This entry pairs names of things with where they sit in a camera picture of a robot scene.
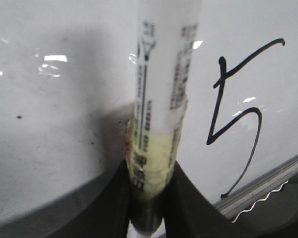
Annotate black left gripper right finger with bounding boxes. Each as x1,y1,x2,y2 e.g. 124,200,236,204
164,164,298,238

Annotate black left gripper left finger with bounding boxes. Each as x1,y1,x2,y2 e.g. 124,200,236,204
48,161,131,238

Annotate white whiteboard marker with tape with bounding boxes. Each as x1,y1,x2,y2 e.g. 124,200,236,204
127,0,202,238

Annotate serrated metal clip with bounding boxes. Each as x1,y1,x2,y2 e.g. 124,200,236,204
230,180,289,223

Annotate white whiteboard with metal frame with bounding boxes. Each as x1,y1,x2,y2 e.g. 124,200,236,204
0,0,298,224

